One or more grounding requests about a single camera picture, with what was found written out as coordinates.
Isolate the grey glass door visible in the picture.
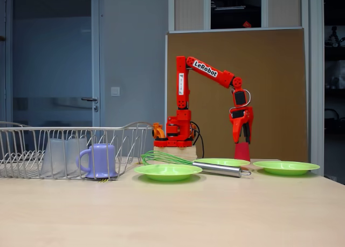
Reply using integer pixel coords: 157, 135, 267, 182
5, 0, 101, 128

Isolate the wooden base block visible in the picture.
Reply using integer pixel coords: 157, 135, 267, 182
153, 146, 197, 161

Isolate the purple plastic mug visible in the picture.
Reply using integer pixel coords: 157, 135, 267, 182
75, 143, 119, 179

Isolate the red plastic cup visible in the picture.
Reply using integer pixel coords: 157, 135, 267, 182
233, 142, 251, 161

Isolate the metal wire dish rack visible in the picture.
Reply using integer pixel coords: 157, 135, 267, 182
0, 121, 154, 181

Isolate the green plastic plate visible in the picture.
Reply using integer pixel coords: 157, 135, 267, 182
192, 157, 251, 167
134, 164, 203, 182
252, 160, 321, 176

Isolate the translucent grey plastic cup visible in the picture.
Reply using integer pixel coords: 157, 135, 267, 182
65, 138, 89, 176
40, 138, 68, 177

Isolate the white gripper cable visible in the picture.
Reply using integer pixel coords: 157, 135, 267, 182
229, 89, 253, 114

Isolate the dark shelf with objects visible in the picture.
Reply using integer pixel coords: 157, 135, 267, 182
323, 0, 345, 177

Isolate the brown pin board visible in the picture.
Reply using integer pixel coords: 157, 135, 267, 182
164, 28, 308, 163

